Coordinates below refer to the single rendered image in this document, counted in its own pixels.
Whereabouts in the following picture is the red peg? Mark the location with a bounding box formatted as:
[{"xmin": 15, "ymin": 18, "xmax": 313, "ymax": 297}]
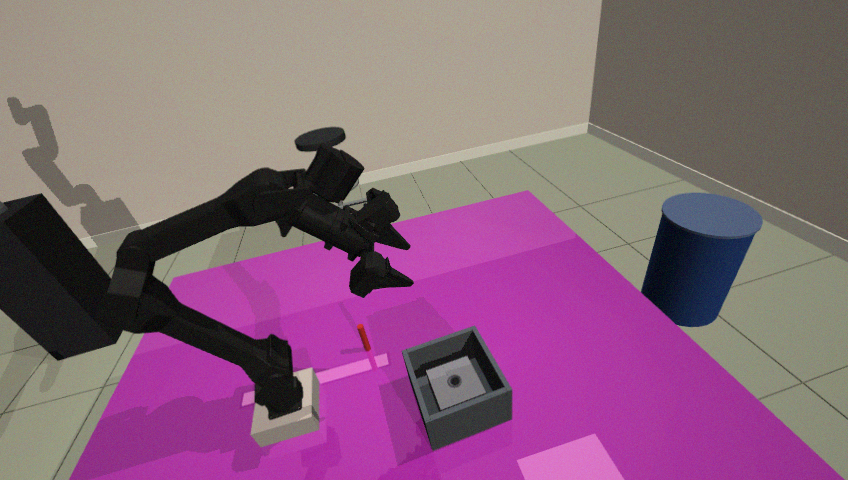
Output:
[{"xmin": 357, "ymin": 324, "xmax": 371, "ymax": 352}]

